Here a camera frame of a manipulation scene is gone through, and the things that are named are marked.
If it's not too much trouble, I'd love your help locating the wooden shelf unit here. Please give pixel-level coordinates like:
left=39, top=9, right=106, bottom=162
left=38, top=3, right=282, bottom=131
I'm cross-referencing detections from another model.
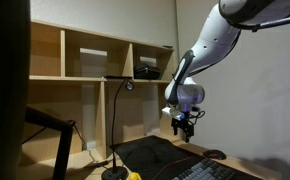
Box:
left=28, top=21, right=174, bottom=159

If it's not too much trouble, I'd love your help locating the black computer mouse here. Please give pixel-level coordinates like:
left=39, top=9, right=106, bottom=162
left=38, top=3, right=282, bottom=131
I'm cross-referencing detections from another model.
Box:
left=203, top=149, right=227, bottom=160

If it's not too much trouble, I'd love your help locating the flat dark book on shelf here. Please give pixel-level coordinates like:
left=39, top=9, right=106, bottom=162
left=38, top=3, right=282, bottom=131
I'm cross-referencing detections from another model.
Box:
left=104, top=75, right=132, bottom=79

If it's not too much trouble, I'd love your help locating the yellow rubber duck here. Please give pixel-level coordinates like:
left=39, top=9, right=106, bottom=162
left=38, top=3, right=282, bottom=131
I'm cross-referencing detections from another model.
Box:
left=129, top=172, right=142, bottom=180

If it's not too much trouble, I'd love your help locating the black gooseneck desk lamp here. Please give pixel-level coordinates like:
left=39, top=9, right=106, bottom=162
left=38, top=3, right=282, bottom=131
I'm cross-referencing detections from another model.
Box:
left=101, top=79, right=130, bottom=180

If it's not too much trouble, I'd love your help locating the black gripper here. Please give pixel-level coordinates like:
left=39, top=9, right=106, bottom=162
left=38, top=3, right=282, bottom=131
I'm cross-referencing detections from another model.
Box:
left=171, top=118, right=194, bottom=143

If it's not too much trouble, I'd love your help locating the black desk mat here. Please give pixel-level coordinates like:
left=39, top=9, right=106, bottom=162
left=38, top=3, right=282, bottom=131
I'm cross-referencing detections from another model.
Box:
left=109, top=134, right=266, bottom=180

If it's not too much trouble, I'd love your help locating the black bag on shelf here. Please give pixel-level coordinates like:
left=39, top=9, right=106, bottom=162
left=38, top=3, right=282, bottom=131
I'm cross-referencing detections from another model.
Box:
left=134, top=63, right=161, bottom=80

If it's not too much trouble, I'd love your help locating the black mechanical keyboard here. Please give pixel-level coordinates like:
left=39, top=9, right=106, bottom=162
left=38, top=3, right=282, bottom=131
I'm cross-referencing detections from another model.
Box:
left=172, top=158, right=235, bottom=180

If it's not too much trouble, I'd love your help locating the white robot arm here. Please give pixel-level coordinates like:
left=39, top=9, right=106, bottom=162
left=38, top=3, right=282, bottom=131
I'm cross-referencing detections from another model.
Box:
left=162, top=0, right=290, bottom=139

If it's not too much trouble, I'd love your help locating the black computer monitor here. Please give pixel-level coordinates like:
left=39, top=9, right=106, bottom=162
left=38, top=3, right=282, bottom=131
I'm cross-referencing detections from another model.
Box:
left=0, top=0, right=30, bottom=180

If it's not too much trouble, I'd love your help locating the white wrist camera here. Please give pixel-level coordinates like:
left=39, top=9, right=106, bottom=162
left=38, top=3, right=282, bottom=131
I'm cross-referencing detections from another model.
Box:
left=162, top=107, right=185, bottom=120

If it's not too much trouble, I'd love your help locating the black monitor stand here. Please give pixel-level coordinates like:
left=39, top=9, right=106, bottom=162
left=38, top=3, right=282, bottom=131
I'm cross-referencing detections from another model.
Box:
left=22, top=107, right=76, bottom=180

